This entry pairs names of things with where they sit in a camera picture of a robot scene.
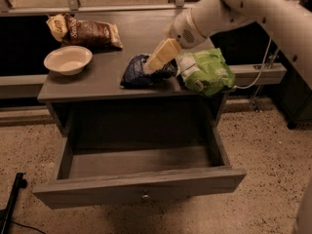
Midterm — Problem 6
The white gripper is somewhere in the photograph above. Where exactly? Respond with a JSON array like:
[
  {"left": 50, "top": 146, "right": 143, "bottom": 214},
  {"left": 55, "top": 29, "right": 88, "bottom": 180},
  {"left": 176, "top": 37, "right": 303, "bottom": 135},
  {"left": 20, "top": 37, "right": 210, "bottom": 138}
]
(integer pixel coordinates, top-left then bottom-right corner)
[{"left": 142, "top": 9, "right": 207, "bottom": 74}]

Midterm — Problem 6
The blue chip bag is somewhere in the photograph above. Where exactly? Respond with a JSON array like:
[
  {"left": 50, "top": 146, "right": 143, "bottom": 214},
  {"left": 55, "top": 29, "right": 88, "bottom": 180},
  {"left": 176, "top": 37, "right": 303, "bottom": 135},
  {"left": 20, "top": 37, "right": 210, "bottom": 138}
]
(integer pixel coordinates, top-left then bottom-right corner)
[{"left": 120, "top": 54, "right": 177, "bottom": 89}]

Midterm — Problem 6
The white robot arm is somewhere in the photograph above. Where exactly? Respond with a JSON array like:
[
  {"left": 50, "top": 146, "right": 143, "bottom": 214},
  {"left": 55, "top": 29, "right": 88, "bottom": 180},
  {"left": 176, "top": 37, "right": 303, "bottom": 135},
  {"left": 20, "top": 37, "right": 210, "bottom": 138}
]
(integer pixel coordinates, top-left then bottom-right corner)
[{"left": 143, "top": 0, "right": 312, "bottom": 86}]

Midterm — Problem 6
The green chip bag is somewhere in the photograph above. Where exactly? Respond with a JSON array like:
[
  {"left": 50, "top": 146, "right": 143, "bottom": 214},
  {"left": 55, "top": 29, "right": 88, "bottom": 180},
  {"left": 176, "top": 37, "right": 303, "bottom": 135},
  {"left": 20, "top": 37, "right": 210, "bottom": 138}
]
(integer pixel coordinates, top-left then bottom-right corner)
[{"left": 175, "top": 48, "right": 236, "bottom": 98}]

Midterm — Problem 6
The brown chip bag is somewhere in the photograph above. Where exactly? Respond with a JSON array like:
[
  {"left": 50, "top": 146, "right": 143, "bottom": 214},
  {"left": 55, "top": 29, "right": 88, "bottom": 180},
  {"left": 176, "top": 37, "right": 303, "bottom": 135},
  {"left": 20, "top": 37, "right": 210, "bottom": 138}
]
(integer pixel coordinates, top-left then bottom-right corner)
[{"left": 46, "top": 14, "right": 123, "bottom": 49}]

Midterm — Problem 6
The grey open top drawer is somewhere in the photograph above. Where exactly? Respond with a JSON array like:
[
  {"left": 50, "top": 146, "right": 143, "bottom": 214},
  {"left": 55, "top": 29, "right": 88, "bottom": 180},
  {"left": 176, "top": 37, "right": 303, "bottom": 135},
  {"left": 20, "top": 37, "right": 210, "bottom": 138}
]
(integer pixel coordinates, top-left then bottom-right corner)
[{"left": 33, "top": 129, "right": 246, "bottom": 209}]

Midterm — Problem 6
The grey wooden cabinet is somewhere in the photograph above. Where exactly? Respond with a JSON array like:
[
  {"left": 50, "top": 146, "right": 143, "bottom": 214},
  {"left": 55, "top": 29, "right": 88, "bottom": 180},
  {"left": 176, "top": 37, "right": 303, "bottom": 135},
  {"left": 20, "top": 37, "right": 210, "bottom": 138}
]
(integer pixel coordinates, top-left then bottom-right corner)
[{"left": 38, "top": 10, "right": 217, "bottom": 142}]

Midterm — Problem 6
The white bowl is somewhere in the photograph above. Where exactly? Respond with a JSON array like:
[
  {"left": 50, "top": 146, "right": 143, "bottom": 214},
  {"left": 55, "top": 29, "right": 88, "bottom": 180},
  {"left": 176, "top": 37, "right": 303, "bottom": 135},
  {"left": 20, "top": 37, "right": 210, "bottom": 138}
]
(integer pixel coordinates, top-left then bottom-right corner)
[{"left": 44, "top": 46, "right": 93, "bottom": 76}]

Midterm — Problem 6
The dark side cabinet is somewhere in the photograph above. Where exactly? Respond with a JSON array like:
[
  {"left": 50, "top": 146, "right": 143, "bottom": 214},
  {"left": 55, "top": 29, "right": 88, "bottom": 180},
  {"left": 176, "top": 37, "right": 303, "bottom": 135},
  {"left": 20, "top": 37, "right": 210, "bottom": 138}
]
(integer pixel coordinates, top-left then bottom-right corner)
[{"left": 274, "top": 69, "right": 312, "bottom": 130}]

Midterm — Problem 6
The black floor stand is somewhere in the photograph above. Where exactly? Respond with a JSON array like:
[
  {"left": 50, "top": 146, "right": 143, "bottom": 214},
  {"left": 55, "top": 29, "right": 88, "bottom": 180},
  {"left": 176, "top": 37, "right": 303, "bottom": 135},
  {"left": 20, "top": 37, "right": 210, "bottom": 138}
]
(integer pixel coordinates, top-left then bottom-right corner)
[{"left": 0, "top": 173, "right": 27, "bottom": 234}]

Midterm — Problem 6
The white cable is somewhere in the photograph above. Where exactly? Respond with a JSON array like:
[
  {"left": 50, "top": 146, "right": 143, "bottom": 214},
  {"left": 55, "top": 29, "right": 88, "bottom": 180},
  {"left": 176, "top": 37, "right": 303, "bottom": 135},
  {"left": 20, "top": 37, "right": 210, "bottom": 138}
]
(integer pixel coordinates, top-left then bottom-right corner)
[{"left": 234, "top": 37, "right": 274, "bottom": 91}]

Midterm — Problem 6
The metal railing frame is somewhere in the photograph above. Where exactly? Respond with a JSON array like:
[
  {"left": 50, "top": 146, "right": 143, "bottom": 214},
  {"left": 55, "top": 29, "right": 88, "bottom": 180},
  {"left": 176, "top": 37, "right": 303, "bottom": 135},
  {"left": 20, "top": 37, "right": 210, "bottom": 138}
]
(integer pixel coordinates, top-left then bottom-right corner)
[{"left": 0, "top": 0, "right": 312, "bottom": 18}]

